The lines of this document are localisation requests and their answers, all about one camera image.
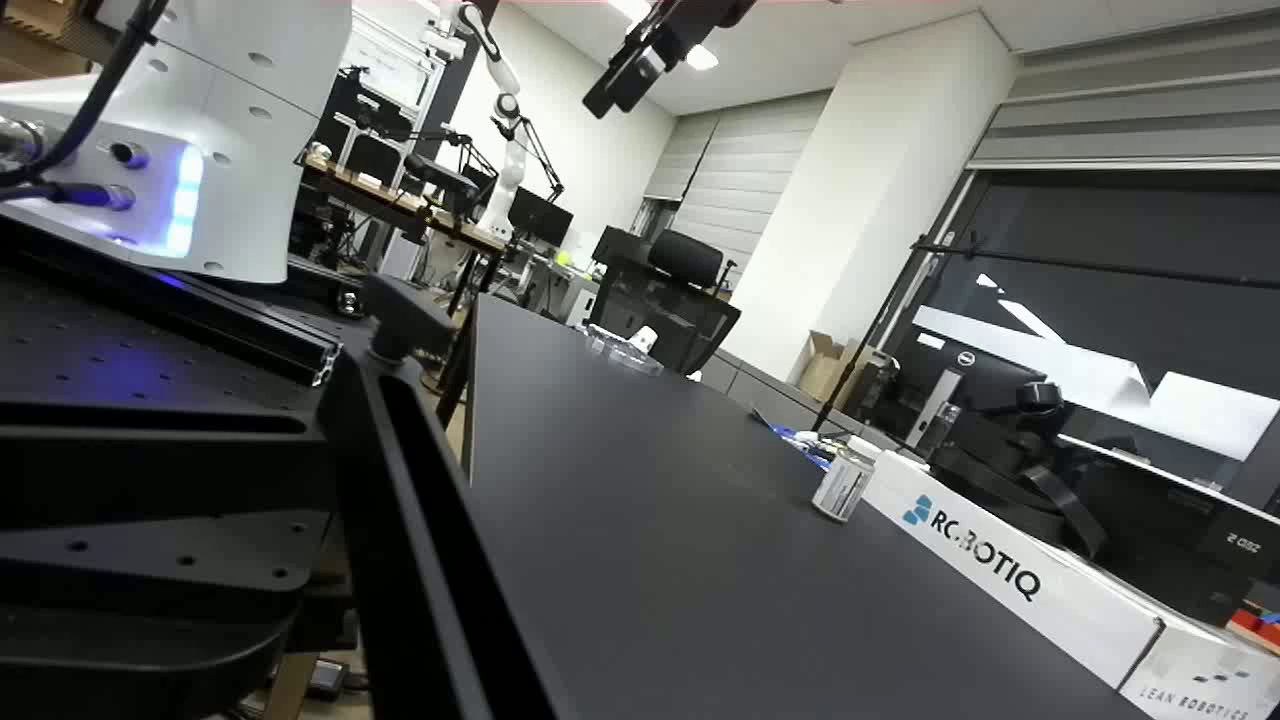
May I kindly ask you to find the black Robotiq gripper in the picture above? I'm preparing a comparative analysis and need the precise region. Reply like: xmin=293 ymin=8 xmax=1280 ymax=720
xmin=580 ymin=0 xmax=759 ymax=124

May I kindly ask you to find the small white-capped labelled bottle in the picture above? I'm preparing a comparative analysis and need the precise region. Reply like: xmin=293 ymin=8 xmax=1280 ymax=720
xmin=810 ymin=444 xmax=885 ymax=529

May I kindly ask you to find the black computer monitor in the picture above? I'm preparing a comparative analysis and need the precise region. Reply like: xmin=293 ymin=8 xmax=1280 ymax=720
xmin=506 ymin=183 xmax=580 ymax=250

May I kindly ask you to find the small black office chair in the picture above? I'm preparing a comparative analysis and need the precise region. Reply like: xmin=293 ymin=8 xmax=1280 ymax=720
xmin=587 ymin=220 xmax=653 ymax=333

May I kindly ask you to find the large black office chair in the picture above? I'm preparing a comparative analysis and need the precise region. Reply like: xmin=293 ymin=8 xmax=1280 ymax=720
xmin=635 ymin=223 xmax=745 ymax=379

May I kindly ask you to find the wooden desk with equipment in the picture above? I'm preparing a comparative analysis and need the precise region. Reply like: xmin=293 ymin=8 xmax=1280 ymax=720
xmin=293 ymin=136 xmax=512 ymax=320

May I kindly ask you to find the brown cardboard box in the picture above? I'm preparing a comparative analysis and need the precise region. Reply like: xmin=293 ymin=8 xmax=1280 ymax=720
xmin=793 ymin=328 xmax=860 ymax=408

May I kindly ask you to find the black tripod pole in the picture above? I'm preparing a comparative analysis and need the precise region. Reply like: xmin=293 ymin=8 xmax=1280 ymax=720
xmin=810 ymin=230 xmax=942 ymax=430

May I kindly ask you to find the blue small table item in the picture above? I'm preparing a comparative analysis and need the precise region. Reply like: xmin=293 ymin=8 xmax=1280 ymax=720
xmin=770 ymin=421 xmax=839 ymax=471

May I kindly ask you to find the grey window roller blind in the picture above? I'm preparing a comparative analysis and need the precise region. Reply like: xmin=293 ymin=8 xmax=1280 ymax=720
xmin=964 ymin=8 xmax=1280 ymax=172

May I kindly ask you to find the black equipment bag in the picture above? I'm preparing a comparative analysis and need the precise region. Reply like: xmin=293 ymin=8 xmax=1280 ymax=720
xmin=915 ymin=359 xmax=1113 ymax=560

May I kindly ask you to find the black robot mounting stand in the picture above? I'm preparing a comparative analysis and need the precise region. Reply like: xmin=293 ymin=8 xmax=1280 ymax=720
xmin=0 ymin=206 xmax=352 ymax=720

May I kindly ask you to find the long white Robotiq box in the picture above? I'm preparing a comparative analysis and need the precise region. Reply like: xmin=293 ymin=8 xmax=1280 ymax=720
xmin=860 ymin=449 xmax=1170 ymax=693

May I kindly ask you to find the red small item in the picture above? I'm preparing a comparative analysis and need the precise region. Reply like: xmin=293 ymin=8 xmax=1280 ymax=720
xmin=1223 ymin=599 xmax=1280 ymax=657

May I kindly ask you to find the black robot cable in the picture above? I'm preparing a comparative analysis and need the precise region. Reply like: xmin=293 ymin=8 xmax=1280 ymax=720
xmin=0 ymin=0 xmax=178 ymax=206

